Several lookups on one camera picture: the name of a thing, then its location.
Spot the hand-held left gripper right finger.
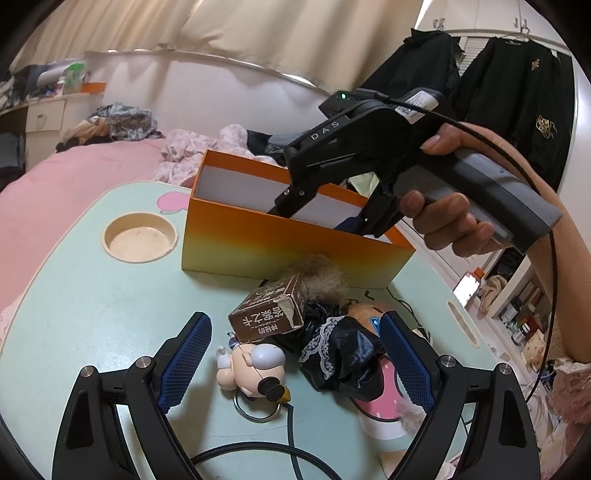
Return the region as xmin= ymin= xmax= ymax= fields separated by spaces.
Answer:
xmin=379 ymin=310 xmax=541 ymax=480

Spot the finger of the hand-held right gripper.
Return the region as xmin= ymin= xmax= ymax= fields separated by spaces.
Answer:
xmin=265 ymin=182 xmax=320 ymax=219
xmin=335 ymin=184 xmax=402 ymax=239

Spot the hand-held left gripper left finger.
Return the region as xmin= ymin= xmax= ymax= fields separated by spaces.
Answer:
xmin=52 ymin=311 xmax=213 ymax=480

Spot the orange cardboard box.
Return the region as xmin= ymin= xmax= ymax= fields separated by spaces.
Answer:
xmin=181 ymin=148 xmax=416 ymax=291

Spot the brown plush doll blue cap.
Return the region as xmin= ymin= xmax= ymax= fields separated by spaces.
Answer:
xmin=344 ymin=300 xmax=398 ymax=337

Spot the small figure keychain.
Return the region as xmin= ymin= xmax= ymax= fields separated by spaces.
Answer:
xmin=217 ymin=342 xmax=294 ymax=423

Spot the tan fluffy pom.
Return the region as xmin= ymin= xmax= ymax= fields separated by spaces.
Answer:
xmin=281 ymin=253 xmax=352 ymax=305

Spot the brown drink carton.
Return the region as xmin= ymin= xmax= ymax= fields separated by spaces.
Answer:
xmin=228 ymin=273 xmax=309 ymax=344

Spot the person's right forearm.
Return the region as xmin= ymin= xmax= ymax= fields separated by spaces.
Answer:
xmin=526 ymin=175 xmax=591 ymax=425

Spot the person's right hand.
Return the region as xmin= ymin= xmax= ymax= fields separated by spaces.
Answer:
xmin=399 ymin=121 xmax=558 ymax=256

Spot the yellow-green garment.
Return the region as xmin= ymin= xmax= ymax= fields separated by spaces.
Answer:
xmin=344 ymin=172 xmax=382 ymax=197

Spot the pink white round item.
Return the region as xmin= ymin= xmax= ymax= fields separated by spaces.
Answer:
xmin=355 ymin=360 xmax=430 ymax=439

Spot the pile of dark clothes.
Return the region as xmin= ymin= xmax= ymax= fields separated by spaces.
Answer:
xmin=247 ymin=129 xmax=291 ymax=167

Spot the plain black jacket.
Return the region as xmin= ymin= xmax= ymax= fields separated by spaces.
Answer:
xmin=353 ymin=28 xmax=465 ymax=139

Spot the white smartphone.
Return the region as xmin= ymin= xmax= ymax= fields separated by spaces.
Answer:
xmin=452 ymin=272 xmax=481 ymax=305

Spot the beige cloth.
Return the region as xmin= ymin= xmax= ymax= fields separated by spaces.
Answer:
xmin=478 ymin=274 xmax=509 ymax=315

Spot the pink floral quilt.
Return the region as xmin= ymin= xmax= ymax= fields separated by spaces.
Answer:
xmin=154 ymin=124 xmax=250 ymax=185

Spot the white shelf unit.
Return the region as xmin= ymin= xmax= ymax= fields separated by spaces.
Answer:
xmin=489 ymin=251 xmax=561 ymax=370

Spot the black jacket gold emblem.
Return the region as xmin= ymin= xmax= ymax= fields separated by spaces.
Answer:
xmin=450 ymin=36 xmax=575 ymax=195

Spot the cream curtain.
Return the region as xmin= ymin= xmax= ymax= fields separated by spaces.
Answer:
xmin=9 ymin=0 xmax=426 ymax=88

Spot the grey patterned cloth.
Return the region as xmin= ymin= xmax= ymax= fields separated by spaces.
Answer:
xmin=90 ymin=104 xmax=164 ymax=141

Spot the white drawer cabinet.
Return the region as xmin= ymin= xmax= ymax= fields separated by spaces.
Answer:
xmin=25 ymin=95 xmax=68 ymax=148

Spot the mixed clothes heap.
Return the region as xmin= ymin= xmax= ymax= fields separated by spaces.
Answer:
xmin=0 ymin=65 xmax=47 ymax=100

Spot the black braided cable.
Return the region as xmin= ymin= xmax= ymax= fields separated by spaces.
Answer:
xmin=189 ymin=401 xmax=305 ymax=480

